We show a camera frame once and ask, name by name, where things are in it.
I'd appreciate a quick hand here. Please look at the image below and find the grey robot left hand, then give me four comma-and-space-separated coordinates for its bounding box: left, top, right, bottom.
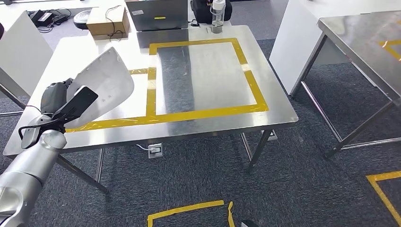
41, 78, 74, 115

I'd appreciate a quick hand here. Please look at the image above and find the white curved plastic panel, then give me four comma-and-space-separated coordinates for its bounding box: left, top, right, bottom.
64, 47, 135, 130

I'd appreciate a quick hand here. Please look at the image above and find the stainless steel workbench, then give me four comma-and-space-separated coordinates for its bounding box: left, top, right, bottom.
289, 10, 401, 159
2, 25, 299, 194

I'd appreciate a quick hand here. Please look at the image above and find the white partition panel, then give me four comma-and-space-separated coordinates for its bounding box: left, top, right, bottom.
269, 0, 401, 96
0, 11, 54, 98

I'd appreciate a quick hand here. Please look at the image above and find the black power adapter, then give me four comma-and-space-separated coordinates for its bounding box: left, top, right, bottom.
52, 14, 70, 26
29, 9, 54, 28

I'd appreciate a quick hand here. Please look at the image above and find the black round device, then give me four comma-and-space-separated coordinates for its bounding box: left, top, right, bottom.
73, 9, 92, 30

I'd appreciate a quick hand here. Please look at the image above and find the brown cardboard box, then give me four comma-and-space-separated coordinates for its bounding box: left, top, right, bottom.
86, 5, 131, 41

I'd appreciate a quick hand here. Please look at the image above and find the silver floor socket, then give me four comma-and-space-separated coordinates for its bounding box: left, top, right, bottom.
260, 130, 279, 141
148, 143, 164, 159

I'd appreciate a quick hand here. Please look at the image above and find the dark grey laptop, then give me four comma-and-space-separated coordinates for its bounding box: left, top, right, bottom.
124, 0, 189, 32

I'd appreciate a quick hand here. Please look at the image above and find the black bag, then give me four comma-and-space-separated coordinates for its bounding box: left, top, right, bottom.
190, 0, 233, 25

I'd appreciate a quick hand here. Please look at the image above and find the yellow floor tape square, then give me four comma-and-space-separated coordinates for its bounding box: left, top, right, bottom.
147, 200, 235, 227
366, 170, 401, 225

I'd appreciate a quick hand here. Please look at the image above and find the clear water bottle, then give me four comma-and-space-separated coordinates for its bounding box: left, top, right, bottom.
210, 0, 226, 35

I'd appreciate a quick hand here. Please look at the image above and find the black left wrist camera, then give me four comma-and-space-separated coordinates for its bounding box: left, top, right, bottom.
52, 85, 99, 127

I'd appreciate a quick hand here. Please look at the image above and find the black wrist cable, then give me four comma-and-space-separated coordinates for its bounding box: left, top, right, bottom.
18, 105, 68, 141

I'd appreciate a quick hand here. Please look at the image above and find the thin black cable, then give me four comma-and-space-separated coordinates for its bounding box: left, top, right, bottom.
105, 4, 126, 41

